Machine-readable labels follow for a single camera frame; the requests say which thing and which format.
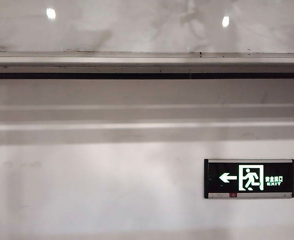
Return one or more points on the aluminium whiteboard tray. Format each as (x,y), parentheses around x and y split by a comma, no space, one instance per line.
(86,65)

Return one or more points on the white whiteboard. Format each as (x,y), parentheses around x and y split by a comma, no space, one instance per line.
(126,27)

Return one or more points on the black green exit sign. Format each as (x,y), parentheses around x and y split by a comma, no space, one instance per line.
(249,178)

